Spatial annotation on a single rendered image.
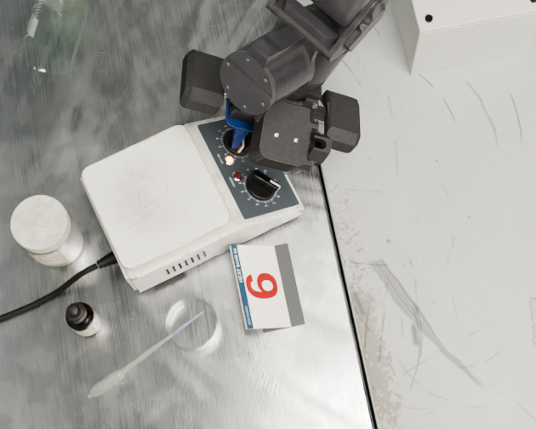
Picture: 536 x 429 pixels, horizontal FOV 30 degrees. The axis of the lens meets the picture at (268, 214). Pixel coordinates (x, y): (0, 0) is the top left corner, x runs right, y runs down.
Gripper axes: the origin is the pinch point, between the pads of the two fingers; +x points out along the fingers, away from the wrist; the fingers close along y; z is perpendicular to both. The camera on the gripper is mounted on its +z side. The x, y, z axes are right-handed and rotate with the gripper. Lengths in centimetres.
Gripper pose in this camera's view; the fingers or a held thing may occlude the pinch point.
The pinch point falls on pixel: (251, 129)
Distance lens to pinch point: 102.6
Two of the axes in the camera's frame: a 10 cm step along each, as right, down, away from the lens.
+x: -4.1, 4.7, 7.8
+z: -0.2, 8.5, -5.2
